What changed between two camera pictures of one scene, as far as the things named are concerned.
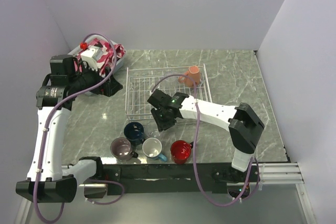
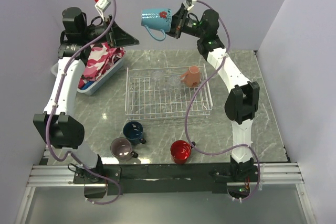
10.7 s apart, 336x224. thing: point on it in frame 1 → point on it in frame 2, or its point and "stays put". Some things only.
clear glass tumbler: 172,79 → 174,83
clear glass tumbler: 151,130 → 157,78
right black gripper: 161,125 → 178,21
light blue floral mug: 151,148 → 160,19
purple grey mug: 121,148 stays put
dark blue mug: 134,131 stays put
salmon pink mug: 193,72 stays put
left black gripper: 109,87 → 116,36
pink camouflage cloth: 111,52 stays put
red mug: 180,150 stays put
